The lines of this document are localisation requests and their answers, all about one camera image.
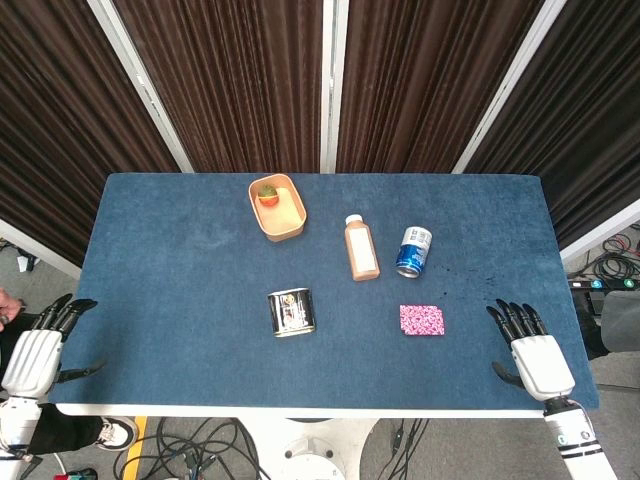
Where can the blue drink can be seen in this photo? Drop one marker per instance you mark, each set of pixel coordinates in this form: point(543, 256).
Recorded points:
point(414, 252)

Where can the black luncheon meat tin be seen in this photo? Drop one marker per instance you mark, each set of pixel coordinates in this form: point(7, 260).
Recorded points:
point(291, 312)

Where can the black shoe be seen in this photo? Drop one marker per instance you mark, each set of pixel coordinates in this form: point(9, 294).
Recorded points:
point(594, 335)

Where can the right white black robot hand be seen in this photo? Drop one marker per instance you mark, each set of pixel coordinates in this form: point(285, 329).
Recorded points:
point(542, 365)

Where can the bystander bare hand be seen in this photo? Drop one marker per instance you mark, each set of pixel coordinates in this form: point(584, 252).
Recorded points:
point(10, 305)

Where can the blue felt table mat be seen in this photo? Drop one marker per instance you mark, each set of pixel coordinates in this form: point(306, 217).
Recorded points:
point(200, 300)

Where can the black foot pedal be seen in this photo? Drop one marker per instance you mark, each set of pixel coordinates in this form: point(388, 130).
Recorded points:
point(590, 302)

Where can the pink patterned pouch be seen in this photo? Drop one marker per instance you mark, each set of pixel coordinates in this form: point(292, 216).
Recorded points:
point(421, 320)

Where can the white black sneaker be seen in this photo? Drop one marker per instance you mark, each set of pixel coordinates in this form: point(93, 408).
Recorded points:
point(117, 432)

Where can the green orange round fruit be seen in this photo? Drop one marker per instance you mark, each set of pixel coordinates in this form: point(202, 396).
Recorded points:
point(268, 195)

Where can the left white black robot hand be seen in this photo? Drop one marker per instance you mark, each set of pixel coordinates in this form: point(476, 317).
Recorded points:
point(32, 362)

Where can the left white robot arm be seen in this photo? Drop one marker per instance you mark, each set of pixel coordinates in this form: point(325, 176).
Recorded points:
point(19, 425)

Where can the gray trouser leg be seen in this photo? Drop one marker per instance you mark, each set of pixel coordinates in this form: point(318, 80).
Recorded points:
point(622, 320)

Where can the black power strip green lights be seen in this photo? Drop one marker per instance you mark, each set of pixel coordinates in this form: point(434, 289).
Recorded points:
point(607, 284)

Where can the white screen frame rail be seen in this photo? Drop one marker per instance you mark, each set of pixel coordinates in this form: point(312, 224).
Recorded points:
point(35, 247)
point(600, 232)

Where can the white screen frame post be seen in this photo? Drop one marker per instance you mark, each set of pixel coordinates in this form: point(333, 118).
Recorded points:
point(510, 85)
point(332, 85)
point(140, 85)

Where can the orange plastic bowl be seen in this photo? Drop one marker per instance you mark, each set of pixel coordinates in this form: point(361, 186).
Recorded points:
point(282, 222)

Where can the brown pleated curtain panel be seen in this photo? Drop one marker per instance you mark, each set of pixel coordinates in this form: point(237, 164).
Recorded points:
point(60, 125)
point(575, 115)
point(425, 85)
point(225, 85)

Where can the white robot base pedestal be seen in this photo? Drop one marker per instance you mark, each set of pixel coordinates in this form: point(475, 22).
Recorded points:
point(312, 450)

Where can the brown juice bottle white cap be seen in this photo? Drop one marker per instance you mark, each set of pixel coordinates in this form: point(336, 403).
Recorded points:
point(361, 250)

